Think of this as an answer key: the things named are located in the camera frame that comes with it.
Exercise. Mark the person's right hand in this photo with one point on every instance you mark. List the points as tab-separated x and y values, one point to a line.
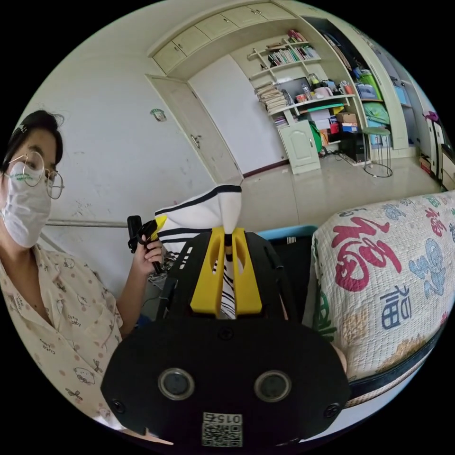
340	359

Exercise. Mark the black white striped short sleeve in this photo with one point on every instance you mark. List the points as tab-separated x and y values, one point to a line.
199	213

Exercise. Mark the cream door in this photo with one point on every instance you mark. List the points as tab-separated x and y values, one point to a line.
199	131

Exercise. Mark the person's left forearm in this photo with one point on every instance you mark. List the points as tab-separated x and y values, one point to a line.
133	302

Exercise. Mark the bed with printed quilt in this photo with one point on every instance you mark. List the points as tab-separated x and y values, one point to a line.
384	277

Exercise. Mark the cream overhead cupboard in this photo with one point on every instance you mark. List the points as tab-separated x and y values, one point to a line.
213	32

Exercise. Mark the green round stool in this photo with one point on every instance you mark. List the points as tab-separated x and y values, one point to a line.
377	149

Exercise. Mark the person's body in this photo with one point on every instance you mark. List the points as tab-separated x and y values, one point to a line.
53	284

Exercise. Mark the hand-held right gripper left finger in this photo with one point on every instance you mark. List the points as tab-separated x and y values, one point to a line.
206	284

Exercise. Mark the open wardrobe shelf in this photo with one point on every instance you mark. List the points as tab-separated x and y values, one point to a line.
362	78

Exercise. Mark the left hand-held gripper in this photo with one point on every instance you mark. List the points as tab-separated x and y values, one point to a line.
153	249

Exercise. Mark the cream desk shelf with books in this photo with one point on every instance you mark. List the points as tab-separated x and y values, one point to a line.
298	106

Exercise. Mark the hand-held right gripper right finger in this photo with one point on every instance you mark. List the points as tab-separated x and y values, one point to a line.
247	288

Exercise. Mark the person's left hand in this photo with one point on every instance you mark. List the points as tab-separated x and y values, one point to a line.
147	257

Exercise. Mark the black computer tower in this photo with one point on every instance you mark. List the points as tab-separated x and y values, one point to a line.
352	146

